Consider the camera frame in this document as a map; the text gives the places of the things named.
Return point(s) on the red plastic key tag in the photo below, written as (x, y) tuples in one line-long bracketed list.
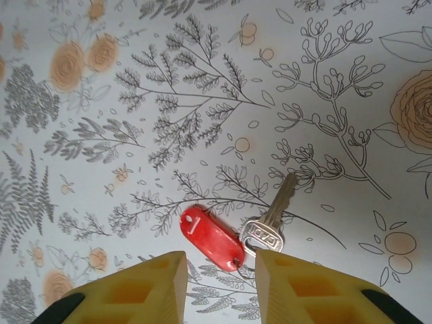
[(212, 236)]

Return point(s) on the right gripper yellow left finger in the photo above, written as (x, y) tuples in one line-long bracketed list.
[(152, 297)]

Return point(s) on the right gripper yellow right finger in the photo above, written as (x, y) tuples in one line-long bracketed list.
[(320, 297)]

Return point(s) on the silver key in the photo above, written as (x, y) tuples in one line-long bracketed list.
[(270, 233)]

